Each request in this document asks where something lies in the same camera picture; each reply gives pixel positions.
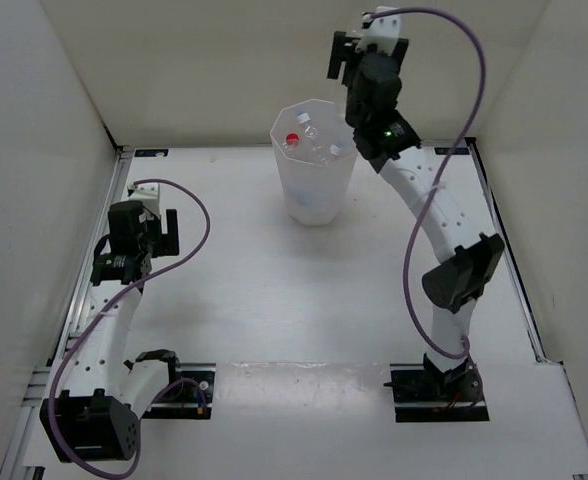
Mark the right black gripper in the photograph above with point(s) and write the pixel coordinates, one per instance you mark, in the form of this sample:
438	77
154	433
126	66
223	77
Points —
343	51

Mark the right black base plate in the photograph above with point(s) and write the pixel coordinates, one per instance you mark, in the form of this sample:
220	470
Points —
418	399

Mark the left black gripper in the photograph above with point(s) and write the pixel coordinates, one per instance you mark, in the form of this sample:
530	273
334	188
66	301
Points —
167	244

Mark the left aluminium table rail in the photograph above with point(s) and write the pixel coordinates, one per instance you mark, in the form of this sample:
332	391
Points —
67	224

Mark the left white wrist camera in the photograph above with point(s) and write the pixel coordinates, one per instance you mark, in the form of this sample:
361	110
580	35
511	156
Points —
148	193

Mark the red label plastic bottle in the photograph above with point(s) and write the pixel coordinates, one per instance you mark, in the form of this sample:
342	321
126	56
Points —
291	144

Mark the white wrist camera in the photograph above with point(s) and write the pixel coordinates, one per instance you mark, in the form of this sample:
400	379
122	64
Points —
381	29
148	193

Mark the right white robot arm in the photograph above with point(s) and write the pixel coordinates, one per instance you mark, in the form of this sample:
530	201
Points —
466	256

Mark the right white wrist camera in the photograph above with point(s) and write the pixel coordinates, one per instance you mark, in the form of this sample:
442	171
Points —
381	29

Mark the right aluminium table rail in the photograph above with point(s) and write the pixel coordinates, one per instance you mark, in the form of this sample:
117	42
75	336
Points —
513	269

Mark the blue label plastic bottle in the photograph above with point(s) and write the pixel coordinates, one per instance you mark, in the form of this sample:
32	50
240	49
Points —
308	199

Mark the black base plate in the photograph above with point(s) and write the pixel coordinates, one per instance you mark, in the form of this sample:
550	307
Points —
418	399
192	400

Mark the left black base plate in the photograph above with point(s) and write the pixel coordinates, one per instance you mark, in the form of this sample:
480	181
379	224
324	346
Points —
192	400

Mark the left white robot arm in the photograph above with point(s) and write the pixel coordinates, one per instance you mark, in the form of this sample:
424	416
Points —
97	396

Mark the aluminium table rail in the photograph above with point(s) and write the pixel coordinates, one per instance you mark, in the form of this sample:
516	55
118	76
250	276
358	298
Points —
67	224
513	269

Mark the white octagonal plastic bin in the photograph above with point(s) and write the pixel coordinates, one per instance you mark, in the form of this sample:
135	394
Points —
303	172

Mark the slim clear plastic bottle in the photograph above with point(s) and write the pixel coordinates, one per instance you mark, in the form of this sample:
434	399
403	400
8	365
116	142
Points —
306	124

